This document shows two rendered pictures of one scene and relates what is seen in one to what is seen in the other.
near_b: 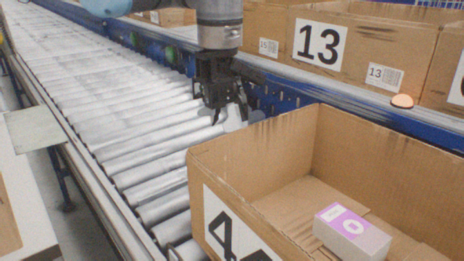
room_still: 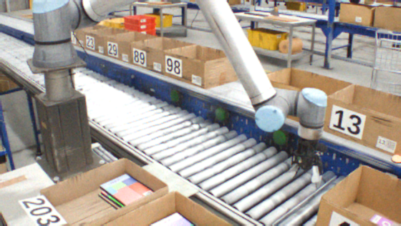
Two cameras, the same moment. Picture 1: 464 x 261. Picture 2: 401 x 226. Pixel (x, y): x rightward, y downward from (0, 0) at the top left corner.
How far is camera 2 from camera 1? 0.83 m
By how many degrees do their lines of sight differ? 7
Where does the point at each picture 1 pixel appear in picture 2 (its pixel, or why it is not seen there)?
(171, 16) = (211, 79)
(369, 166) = (388, 196)
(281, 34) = not seen: hidden behind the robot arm
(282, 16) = not seen: hidden behind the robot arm
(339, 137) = (373, 182)
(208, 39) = (309, 135)
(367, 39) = (377, 123)
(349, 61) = (366, 134)
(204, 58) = (306, 144)
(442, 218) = not seen: outside the picture
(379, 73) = (384, 142)
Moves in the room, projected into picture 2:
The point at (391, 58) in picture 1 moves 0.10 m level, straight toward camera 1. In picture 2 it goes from (390, 134) to (392, 145)
